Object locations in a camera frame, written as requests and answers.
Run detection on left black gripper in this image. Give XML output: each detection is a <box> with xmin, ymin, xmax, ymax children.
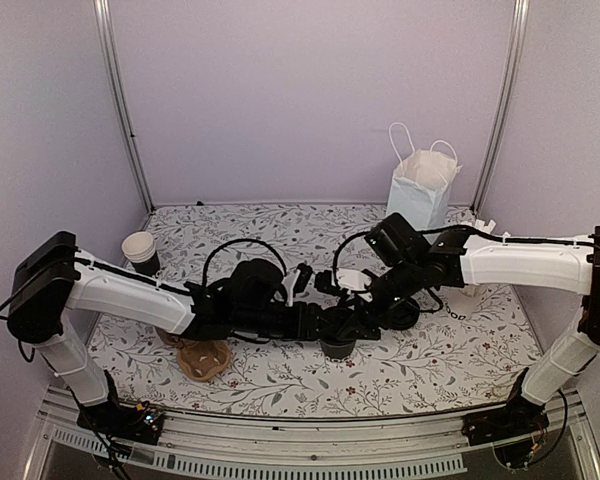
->
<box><xmin>234</xmin><ymin>305</ymin><xmax>336</xmax><ymax>345</ymax></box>

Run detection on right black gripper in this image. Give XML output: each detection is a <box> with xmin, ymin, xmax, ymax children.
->
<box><xmin>335</xmin><ymin>258</ymin><xmax>422</xmax><ymax>340</ymax></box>

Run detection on black paper coffee cup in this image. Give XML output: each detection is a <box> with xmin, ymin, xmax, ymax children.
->
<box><xmin>319</xmin><ymin>339</ymin><xmax>356</xmax><ymax>361</ymax></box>

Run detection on white paper bag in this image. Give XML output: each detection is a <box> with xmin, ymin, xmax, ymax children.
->
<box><xmin>386</xmin><ymin>122</ymin><xmax>462</xmax><ymax>230</ymax></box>

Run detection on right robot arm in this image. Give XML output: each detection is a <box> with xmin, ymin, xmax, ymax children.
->
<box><xmin>332</xmin><ymin>213</ymin><xmax>600</xmax><ymax>436</ymax></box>

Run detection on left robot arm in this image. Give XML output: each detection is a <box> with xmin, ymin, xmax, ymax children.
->
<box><xmin>0</xmin><ymin>231</ymin><xmax>355</xmax><ymax>434</ymax></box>

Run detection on stack of black lids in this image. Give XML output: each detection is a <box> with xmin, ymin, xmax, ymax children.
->
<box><xmin>387</xmin><ymin>300</ymin><xmax>420</xmax><ymax>331</ymax></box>

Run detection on white cup holding straws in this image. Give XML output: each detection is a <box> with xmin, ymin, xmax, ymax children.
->
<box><xmin>443</xmin><ymin>285</ymin><xmax>481</xmax><ymax>321</ymax></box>

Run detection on brown cardboard cup carrier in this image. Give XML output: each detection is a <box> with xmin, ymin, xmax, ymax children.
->
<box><xmin>155</xmin><ymin>328</ymin><xmax>231</xmax><ymax>382</ymax></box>

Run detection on stack of black cups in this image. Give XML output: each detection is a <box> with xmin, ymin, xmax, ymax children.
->
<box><xmin>121</xmin><ymin>231</ymin><xmax>161</xmax><ymax>276</ymax></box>

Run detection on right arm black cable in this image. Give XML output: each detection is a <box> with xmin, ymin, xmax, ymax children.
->
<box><xmin>332</xmin><ymin>230</ymin><xmax>376</xmax><ymax>281</ymax></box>

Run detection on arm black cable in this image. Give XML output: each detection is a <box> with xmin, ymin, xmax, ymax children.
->
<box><xmin>332</xmin><ymin>230</ymin><xmax>376</xmax><ymax>281</ymax></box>
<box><xmin>202</xmin><ymin>238</ymin><xmax>287</xmax><ymax>291</ymax></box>

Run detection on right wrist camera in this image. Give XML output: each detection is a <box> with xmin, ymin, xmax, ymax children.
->
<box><xmin>314</xmin><ymin>269</ymin><xmax>372</xmax><ymax>296</ymax></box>

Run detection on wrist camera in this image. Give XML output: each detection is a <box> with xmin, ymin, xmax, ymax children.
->
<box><xmin>282</xmin><ymin>263</ymin><xmax>313</xmax><ymax>307</ymax></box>
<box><xmin>314</xmin><ymin>269</ymin><xmax>372</xmax><ymax>296</ymax></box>

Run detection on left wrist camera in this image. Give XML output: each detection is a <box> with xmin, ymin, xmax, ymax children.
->
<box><xmin>282</xmin><ymin>263</ymin><xmax>313</xmax><ymax>307</ymax></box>

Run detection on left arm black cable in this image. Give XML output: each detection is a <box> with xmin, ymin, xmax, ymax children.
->
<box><xmin>202</xmin><ymin>238</ymin><xmax>287</xmax><ymax>291</ymax></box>

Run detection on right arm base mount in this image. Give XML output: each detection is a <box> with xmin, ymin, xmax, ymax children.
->
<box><xmin>461</xmin><ymin>404</ymin><xmax>549</xmax><ymax>469</ymax></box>

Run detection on front aluminium rail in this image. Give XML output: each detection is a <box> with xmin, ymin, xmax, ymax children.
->
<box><xmin>23</xmin><ymin>386</ymin><xmax>600</xmax><ymax>479</ymax></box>

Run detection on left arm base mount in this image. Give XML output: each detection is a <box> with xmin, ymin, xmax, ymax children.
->
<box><xmin>77</xmin><ymin>400</ymin><xmax>164</xmax><ymax>446</ymax></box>

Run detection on right aluminium frame post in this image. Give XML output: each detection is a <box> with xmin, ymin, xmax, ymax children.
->
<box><xmin>471</xmin><ymin>0</ymin><xmax>530</xmax><ymax>214</ymax></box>

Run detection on aluminium frame post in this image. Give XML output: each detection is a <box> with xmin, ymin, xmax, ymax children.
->
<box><xmin>471</xmin><ymin>0</ymin><xmax>530</xmax><ymax>214</ymax></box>
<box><xmin>93</xmin><ymin>0</ymin><xmax>155</xmax><ymax>214</ymax></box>

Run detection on left aluminium frame post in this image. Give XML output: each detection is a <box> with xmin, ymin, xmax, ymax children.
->
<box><xmin>93</xmin><ymin>0</ymin><xmax>155</xmax><ymax>214</ymax></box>

